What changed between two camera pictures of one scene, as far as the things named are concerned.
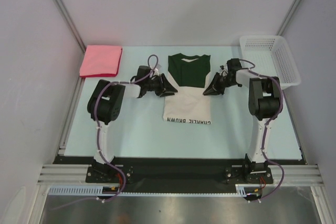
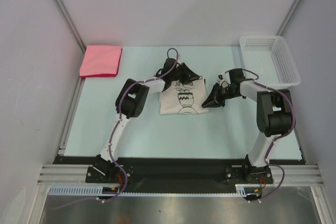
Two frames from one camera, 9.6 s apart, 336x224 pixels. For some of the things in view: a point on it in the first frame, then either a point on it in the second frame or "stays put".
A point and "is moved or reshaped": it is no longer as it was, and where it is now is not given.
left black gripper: [168, 89] to [188, 75]
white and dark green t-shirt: [189, 75] is moved or reshaped
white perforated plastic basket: [271, 55] stays put
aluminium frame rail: [75, 174] stays put
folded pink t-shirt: [101, 60] stays put
